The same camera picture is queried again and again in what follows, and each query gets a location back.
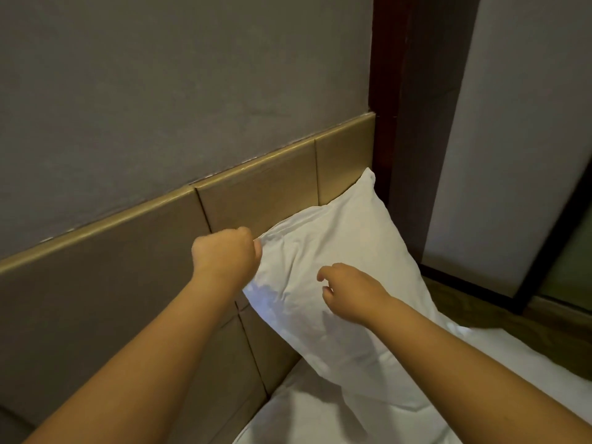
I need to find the person's right hand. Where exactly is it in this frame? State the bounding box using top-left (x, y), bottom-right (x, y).
top-left (317, 263), bottom-right (395, 327)

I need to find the person's left hand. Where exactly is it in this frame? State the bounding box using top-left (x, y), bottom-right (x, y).
top-left (191, 228), bottom-right (263, 286)

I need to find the white pillow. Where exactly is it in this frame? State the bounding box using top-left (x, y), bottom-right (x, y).
top-left (242, 167), bottom-right (469, 435)

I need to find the person's right forearm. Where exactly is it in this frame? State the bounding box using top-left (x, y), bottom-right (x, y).
top-left (365, 293), bottom-right (592, 444)

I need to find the person's left forearm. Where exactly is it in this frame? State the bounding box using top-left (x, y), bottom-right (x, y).
top-left (21, 269), bottom-right (243, 444)

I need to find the tan padded headboard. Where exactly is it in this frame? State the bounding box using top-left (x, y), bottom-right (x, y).
top-left (0, 112), bottom-right (376, 444)

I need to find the white bed sheet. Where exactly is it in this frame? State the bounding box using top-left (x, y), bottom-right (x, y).
top-left (232, 326), bottom-right (592, 444)

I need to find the white door panel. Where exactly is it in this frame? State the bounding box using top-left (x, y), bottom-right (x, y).
top-left (422, 0), bottom-right (592, 299)

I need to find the dark wooden door post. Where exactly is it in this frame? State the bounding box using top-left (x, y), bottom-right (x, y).
top-left (368, 0), bottom-right (483, 275)

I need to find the black door frame bar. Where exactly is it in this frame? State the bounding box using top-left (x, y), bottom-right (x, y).
top-left (510, 151), bottom-right (592, 316)

